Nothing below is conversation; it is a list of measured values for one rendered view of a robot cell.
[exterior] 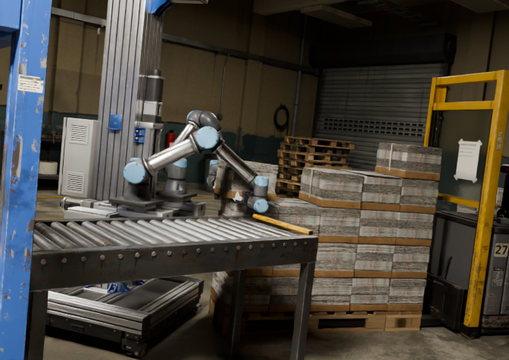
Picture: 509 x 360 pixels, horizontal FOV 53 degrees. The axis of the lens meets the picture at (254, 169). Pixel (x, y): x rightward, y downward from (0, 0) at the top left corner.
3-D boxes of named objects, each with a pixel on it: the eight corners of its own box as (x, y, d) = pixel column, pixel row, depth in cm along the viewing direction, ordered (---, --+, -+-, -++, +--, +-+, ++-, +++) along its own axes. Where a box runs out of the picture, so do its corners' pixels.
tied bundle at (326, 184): (298, 198, 364) (301, 166, 363) (335, 201, 373) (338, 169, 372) (320, 207, 328) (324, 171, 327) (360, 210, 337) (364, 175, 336)
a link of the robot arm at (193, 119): (161, 167, 332) (206, 107, 354) (147, 164, 342) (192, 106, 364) (171, 179, 339) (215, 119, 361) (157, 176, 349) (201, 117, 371)
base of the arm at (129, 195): (117, 198, 282) (119, 180, 282) (132, 196, 297) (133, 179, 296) (142, 202, 278) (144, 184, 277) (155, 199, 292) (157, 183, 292)
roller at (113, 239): (89, 231, 225) (91, 220, 225) (138, 258, 189) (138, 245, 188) (78, 231, 222) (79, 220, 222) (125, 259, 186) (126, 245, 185)
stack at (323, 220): (207, 313, 351) (219, 192, 346) (357, 311, 389) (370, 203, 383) (221, 336, 315) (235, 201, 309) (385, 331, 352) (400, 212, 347)
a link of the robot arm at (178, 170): (175, 178, 326) (177, 157, 325) (162, 176, 335) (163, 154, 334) (189, 178, 335) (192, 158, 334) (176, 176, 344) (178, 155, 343)
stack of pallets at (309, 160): (313, 198, 1110) (320, 139, 1101) (349, 206, 1041) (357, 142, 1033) (270, 199, 1019) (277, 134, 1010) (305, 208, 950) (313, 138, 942)
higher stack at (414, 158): (356, 311, 388) (376, 142, 380) (390, 311, 398) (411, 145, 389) (384, 331, 352) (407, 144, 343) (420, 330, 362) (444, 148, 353)
